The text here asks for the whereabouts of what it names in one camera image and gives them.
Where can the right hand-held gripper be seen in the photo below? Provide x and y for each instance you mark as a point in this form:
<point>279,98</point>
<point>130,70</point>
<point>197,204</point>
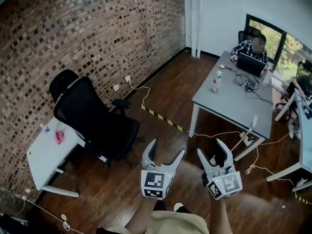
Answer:
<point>225,183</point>

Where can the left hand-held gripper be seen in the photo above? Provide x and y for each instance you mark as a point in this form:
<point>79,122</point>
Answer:
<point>156,181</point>

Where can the person's right forearm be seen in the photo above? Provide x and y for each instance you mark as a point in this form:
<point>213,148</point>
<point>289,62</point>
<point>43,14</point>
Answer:
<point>219,218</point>

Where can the person's left forearm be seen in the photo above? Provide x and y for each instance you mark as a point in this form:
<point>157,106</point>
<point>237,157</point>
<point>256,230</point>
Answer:
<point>143,216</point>

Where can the white power strip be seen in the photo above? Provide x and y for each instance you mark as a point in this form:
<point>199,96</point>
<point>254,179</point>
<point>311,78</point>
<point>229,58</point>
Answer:
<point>246,139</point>

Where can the yellow black floor tape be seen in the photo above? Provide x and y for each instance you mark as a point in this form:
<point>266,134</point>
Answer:
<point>161,117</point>
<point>302,200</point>

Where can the person's left shoe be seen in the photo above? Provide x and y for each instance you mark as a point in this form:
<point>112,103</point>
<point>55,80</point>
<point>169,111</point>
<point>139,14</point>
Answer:
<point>161,205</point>

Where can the person's shoe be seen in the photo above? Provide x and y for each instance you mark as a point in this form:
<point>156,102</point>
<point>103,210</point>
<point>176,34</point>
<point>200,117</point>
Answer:
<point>179,206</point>
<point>161,205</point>

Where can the person's right shoe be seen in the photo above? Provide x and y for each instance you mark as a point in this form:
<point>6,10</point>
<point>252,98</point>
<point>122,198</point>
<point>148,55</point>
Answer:
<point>179,206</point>

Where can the grey desk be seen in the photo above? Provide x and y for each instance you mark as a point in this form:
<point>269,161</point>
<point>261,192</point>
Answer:
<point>231,101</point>

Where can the person's beige shorts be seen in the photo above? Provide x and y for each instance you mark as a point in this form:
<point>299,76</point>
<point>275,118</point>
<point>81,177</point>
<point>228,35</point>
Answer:
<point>175,223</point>

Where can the clear plastic water bottle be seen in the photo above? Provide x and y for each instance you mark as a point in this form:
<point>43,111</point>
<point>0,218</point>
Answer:
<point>215,84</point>

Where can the black power adapter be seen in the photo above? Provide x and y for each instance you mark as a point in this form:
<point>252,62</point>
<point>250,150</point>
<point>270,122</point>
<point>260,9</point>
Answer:
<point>250,84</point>

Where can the light blue desk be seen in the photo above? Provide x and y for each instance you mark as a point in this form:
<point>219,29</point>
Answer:
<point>307,140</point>

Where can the black laptop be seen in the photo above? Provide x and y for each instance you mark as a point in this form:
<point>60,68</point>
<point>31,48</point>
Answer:
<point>249,64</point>

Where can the computer mouse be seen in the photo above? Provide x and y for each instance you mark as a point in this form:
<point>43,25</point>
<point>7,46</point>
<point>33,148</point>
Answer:
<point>234,59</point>

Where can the pink cloth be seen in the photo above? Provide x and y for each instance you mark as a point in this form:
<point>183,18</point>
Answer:
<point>59,137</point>

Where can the small white desk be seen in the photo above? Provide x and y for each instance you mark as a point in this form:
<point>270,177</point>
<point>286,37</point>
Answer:
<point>46,155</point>

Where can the small clear bottle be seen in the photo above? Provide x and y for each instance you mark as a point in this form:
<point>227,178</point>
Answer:
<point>45,129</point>

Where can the black framed window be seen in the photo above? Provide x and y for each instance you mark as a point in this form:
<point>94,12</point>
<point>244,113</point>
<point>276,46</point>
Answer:
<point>275,38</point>

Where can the white wall socket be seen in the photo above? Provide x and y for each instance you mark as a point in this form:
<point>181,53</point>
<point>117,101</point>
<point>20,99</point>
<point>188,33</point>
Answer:
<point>116,87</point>

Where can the white wall plug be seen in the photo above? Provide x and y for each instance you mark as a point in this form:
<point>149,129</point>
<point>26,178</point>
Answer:
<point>128,78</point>

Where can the white wall pipe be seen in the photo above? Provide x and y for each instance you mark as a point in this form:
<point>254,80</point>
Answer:
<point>193,21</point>
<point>199,21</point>

